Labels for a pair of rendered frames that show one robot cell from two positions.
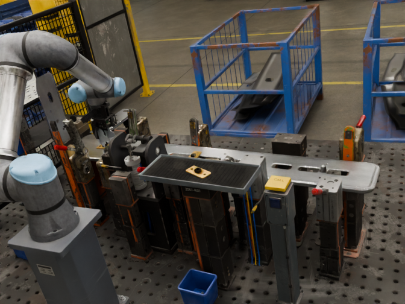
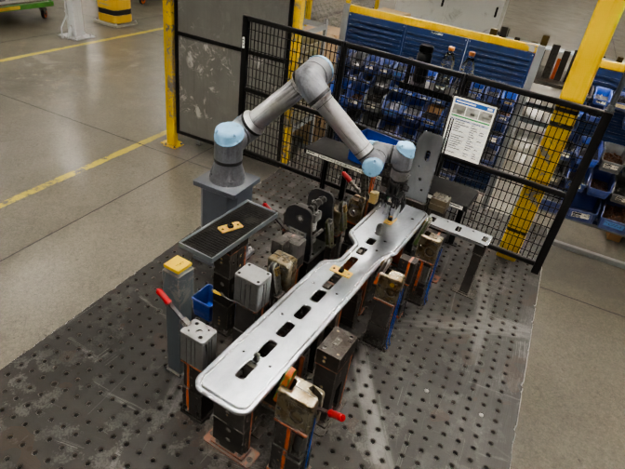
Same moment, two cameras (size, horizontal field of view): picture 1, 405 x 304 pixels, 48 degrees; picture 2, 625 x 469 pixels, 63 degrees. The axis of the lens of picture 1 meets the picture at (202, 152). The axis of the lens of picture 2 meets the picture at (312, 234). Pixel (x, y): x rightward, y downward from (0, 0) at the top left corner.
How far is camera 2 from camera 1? 1.98 m
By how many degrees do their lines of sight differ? 70
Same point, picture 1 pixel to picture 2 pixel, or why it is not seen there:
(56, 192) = (219, 154)
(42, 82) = (428, 139)
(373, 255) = (200, 457)
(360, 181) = (216, 381)
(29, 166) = (222, 127)
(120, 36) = not seen: outside the picture
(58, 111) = (426, 173)
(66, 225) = (213, 178)
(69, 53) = (307, 93)
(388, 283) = (153, 451)
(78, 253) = (207, 198)
